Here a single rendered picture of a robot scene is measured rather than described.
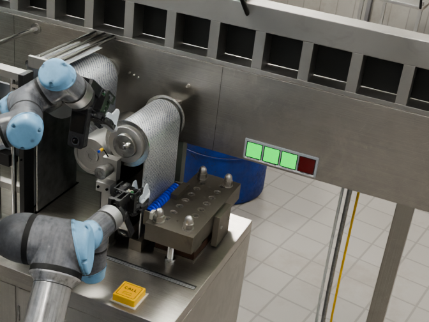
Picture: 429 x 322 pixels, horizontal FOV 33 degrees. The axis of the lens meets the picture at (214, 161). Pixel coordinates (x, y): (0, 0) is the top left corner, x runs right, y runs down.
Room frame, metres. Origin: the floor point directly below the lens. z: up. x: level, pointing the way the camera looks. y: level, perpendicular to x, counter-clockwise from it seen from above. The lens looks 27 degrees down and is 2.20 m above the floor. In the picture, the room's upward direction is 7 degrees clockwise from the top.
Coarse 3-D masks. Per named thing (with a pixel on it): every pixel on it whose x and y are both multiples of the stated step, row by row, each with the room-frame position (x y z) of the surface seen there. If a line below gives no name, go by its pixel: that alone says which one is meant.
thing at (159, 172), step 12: (168, 144) 2.06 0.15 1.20; (156, 156) 1.99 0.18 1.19; (168, 156) 2.07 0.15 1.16; (144, 168) 1.92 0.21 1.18; (156, 168) 2.00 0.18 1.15; (168, 168) 2.08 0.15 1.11; (144, 180) 1.92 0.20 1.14; (156, 180) 2.00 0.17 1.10; (168, 180) 2.09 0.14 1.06; (156, 192) 2.01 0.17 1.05
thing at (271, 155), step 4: (268, 148) 2.11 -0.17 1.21; (264, 152) 2.12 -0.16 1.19; (268, 152) 2.11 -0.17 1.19; (272, 152) 2.11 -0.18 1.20; (276, 152) 2.10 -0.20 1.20; (264, 156) 2.12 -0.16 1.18; (268, 156) 2.11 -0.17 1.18; (272, 156) 2.11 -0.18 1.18; (276, 156) 2.10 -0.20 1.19; (264, 160) 2.12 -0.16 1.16; (268, 160) 2.11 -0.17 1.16; (272, 160) 2.11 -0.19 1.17; (276, 160) 2.10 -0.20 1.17
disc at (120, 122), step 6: (120, 120) 1.94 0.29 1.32; (126, 120) 1.94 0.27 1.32; (132, 126) 1.93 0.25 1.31; (138, 126) 1.92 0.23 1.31; (108, 132) 1.95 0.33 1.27; (138, 132) 1.92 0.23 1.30; (108, 138) 1.95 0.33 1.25; (144, 138) 1.91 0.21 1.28; (108, 144) 1.95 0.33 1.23; (144, 144) 1.91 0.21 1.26; (144, 150) 1.91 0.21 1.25; (144, 156) 1.91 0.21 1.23; (132, 162) 1.92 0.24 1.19; (138, 162) 1.92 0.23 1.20
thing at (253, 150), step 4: (248, 144) 2.14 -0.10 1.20; (252, 144) 2.13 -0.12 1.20; (256, 144) 2.13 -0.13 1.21; (248, 148) 2.14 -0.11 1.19; (252, 148) 2.13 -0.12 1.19; (256, 148) 2.13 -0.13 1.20; (260, 148) 2.12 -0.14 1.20; (248, 152) 2.14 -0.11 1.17; (252, 152) 2.13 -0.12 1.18; (256, 152) 2.13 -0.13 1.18; (260, 152) 2.12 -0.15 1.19; (248, 156) 2.14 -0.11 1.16; (252, 156) 2.13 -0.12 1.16; (256, 156) 2.13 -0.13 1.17
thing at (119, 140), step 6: (114, 138) 1.92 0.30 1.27; (120, 138) 1.92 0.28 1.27; (126, 138) 1.91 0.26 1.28; (132, 138) 1.92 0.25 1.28; (114, 144) 1.92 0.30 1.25; (120, 144) 1.92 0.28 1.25; (132, 144) 1.90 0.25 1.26; (120, 150) 1.92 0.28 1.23; (126, 150) 1.91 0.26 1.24; (132, 150) 1.90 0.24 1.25; (126, 156) 1.91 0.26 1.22
